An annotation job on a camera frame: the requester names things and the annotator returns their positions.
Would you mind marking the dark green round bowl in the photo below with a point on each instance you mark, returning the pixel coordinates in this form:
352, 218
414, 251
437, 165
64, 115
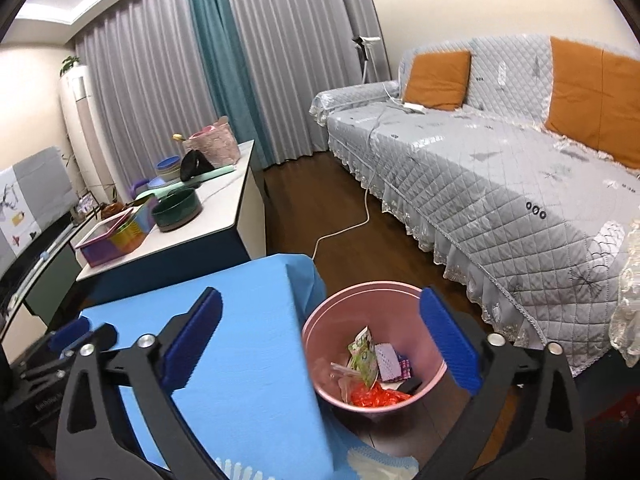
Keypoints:
177, 210

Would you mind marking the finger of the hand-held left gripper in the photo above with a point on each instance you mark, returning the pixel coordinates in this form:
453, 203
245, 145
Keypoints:
70, 333
102, 337

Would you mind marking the stack of plastic bowls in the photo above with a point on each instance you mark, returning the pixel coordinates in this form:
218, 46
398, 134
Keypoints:
167, 167

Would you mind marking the brown teapot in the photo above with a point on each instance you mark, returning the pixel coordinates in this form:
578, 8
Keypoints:
112, 207

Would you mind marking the black hat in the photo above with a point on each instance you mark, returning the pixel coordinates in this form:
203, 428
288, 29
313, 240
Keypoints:
192, 165

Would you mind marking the white floor stand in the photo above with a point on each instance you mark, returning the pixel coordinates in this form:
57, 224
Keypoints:
366, 60

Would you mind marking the teal curtain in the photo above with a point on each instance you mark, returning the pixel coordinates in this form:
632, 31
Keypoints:
225, 60

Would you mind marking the small picture frame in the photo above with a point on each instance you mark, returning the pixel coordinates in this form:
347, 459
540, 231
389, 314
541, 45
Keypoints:
86, 205

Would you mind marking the cream lace cloth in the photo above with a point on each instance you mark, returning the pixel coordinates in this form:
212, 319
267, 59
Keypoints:
627, 285

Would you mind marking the small orange cushion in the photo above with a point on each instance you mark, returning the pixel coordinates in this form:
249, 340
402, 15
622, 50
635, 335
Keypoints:
437, 80

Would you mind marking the large orange cushion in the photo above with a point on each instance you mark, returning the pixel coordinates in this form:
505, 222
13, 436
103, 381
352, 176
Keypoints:
590, 105

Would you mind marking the green snack packet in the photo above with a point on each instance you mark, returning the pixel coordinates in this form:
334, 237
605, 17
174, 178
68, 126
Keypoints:
365, 355

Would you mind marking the clear plastic piece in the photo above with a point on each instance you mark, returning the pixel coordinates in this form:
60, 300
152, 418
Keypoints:
342, 370

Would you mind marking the pink plastic bin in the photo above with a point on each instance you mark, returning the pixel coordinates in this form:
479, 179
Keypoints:
330, 320

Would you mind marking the mint green roll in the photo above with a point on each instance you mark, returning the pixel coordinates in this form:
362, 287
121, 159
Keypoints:
215, 174

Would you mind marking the red plastic bag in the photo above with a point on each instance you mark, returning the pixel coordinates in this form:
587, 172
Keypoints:
380, 397

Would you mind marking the television with grey cover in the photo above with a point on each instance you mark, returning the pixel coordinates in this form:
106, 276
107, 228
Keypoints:
35, 195

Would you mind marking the grey quilted sofa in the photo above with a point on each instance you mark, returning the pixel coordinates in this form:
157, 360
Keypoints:
475, 185

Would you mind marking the green potted plant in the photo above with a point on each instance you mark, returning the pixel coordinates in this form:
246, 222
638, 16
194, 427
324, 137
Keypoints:
70, 64

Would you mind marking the white standing air conditioner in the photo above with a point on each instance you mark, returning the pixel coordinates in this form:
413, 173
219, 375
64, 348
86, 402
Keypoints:
85, 125

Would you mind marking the dark television cabinet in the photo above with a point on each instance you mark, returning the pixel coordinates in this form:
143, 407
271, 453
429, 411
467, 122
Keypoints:
50, 280

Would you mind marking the colourful purple box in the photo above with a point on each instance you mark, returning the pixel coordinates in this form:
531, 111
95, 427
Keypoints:
115, 240

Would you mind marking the white coffee table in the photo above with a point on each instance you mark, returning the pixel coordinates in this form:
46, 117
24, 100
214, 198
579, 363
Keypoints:
220, 205

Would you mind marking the purple plastic jug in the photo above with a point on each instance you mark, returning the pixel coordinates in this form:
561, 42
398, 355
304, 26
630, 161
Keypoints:
140, 187

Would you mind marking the grey curtain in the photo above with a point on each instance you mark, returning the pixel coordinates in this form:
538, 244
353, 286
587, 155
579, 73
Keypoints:
150, 85
300, 50

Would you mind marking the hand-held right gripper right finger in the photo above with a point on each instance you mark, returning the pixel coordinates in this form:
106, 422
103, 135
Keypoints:
450, 345

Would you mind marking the pink lace basket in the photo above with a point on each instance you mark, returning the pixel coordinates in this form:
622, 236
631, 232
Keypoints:
212, 145

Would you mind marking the white power strip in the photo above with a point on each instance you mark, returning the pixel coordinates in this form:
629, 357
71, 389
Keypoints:
414, 106

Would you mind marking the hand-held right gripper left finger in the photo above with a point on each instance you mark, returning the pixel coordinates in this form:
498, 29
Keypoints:
192, 340

